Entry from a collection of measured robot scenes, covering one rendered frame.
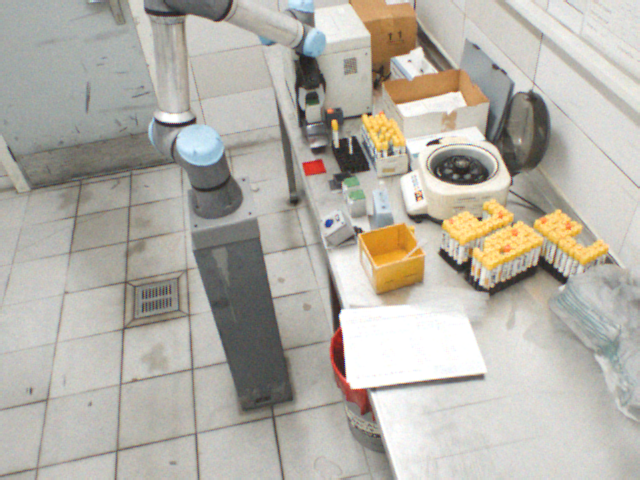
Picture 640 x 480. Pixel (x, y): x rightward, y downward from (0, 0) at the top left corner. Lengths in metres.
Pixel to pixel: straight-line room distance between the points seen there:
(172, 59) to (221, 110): 1.98
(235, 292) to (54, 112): 2.00
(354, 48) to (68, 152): 2.10
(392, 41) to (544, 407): 1.61
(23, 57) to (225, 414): 2.09
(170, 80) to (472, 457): 1.16
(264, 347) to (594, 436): 1.14
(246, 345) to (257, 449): 0.43
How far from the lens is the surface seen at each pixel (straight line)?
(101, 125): 3.59
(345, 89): 2.13
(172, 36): 1.62
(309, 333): 2.58
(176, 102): 1.67
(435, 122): 1.95
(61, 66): 3.45
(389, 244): 1.60
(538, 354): 1.46
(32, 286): 3.23
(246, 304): 1.92
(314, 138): 2.00
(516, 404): 1.37
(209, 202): 1.67
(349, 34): 2.07
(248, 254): 1.77
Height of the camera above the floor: 2.02
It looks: 43 degrees down
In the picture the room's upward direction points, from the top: 7 degrees counter-clockwise
